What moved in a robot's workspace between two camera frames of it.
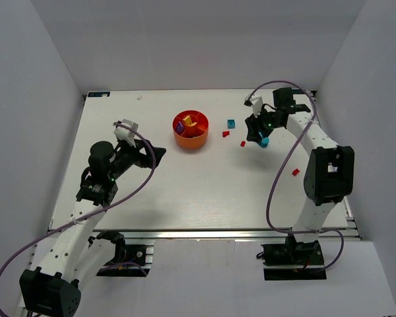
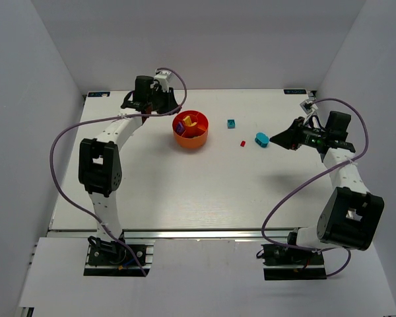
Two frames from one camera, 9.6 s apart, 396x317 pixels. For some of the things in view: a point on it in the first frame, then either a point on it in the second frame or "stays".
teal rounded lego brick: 264,142 stays
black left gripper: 140,153 to 167,100
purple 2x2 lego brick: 179,127 stays
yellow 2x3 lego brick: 188,121 stays
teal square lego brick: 231,123 stays
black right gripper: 257,126 to 297,133
